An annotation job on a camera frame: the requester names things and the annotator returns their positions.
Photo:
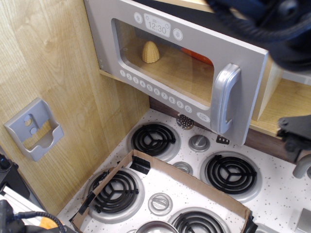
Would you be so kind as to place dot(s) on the grey toy microwave door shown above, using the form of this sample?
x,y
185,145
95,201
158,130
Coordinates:
x,y
221,97

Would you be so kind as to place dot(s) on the front left black burner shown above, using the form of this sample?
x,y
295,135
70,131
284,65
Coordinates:
x,y
120,199

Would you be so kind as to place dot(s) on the grey wall phone holder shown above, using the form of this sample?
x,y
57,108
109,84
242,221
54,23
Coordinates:
x,y
26,123

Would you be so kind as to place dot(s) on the back grey stove knob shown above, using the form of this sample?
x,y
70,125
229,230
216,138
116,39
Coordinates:
x,y
199,143

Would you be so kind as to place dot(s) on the yellow toy corn cob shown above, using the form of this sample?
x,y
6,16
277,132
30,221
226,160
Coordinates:
x,y
150,52

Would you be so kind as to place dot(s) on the front grey stove knob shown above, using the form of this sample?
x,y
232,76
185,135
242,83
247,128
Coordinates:
x,y
160,204

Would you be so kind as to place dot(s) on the front right black burner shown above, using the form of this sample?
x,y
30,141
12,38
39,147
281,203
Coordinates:
x,y
198,220

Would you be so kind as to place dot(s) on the middle grey stove knob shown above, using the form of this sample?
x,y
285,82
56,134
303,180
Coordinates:
x,y
183,166

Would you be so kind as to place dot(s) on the black camera mount equipment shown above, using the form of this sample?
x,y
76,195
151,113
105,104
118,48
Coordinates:
x,y
11,178

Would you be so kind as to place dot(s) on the black burner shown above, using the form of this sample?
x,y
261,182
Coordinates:
x,y
198,220
232,173
120,199
158,140

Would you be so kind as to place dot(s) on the silver toy skimmer ladle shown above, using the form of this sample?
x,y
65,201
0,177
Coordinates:
x,y
184,122

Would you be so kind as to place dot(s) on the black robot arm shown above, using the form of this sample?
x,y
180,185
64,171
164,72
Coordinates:
x,y
283,27

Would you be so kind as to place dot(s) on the brown cardboard box frame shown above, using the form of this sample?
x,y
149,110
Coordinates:
x,y
157,177

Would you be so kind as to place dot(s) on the back left black burner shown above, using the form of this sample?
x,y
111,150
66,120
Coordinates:
x,y
158,140

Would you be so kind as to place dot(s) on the silver metal pot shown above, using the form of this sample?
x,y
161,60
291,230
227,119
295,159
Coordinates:
x,y
155,226

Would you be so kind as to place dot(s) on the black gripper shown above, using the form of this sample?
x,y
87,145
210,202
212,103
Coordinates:
x,y
295,132

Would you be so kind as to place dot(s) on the black toy slotted spatula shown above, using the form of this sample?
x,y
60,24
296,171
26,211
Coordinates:
x,y
222,140

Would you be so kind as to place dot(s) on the grey stove knob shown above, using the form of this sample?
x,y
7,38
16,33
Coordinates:
x,y
160,204
183,166
199,143

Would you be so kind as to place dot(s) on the orange toy carrot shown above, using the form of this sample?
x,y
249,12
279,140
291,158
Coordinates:
x,y
197,56

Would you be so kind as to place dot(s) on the back right black burner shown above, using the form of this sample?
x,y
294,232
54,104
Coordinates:
x,y
232,173

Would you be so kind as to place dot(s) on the grey toy faucet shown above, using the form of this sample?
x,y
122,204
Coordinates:
x,y
303,167

